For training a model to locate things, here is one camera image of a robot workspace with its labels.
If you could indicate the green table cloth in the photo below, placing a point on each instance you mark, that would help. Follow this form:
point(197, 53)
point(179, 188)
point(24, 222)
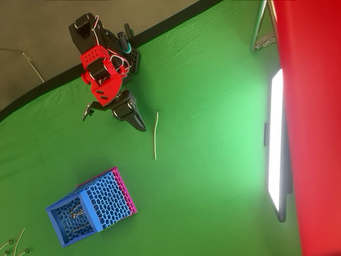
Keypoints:
point(199, 106)

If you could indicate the chrome tube stand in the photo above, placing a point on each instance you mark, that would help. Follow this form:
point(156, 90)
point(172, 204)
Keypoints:
point(255, 26)

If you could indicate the thin white stick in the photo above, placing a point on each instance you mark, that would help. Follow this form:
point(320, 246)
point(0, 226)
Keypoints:
point(155, 138)

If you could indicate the thin grey metal rod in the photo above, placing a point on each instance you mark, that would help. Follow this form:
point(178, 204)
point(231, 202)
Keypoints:
point(10, 50)

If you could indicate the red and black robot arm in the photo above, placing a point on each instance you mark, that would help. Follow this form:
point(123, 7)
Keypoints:
point(100, 57)

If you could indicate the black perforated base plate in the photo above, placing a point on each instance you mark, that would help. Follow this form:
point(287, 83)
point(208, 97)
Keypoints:
point(134, 60)

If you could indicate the blue and magenta mesh basket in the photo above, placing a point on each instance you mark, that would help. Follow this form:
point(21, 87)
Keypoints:
point(106, 197)

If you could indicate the sticks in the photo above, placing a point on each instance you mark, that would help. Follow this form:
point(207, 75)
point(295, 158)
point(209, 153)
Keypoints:
point(19, 240)

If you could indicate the black LED light panel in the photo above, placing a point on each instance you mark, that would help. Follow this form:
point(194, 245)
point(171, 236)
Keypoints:
point(275, 133)

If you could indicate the red blurred mount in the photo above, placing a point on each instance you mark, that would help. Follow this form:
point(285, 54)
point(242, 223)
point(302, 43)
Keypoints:
point(319, 133)

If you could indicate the gripper camera board on bracket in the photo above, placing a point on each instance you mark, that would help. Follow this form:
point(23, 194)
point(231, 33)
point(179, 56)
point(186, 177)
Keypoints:
point(87, 112)

